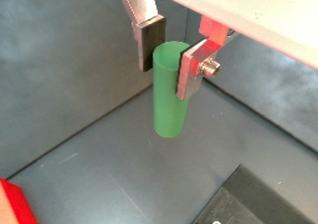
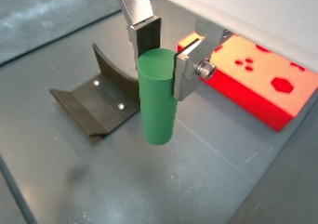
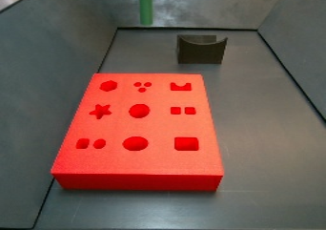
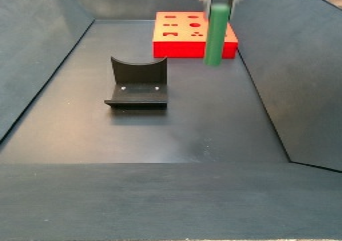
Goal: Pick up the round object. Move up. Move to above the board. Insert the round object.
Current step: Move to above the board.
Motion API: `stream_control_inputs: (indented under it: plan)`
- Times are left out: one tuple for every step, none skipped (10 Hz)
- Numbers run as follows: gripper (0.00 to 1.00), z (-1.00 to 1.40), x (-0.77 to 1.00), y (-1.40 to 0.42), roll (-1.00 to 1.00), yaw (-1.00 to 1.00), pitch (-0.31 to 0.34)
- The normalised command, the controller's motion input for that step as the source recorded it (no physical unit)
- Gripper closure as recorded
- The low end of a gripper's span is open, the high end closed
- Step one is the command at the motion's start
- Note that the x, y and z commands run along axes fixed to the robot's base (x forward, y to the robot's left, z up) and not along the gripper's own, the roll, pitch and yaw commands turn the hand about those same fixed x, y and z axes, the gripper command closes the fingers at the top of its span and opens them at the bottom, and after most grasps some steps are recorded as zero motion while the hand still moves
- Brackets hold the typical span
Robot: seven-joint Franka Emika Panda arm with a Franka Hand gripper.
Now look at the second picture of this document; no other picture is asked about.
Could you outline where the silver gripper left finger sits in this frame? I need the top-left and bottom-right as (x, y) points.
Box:
(112, 0), (163, 70)

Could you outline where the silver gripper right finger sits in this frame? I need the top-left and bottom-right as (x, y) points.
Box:
(172, 17), (232, 101)

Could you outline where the green round cylinder peg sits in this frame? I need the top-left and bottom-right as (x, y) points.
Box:
(136, 48), (177, 145)

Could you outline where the red shape sorter board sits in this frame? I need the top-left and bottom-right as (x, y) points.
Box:
(176, 32), (318, 132)

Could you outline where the black curved holder bracket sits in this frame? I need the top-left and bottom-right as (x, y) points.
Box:
(49, 44), (139, 137)

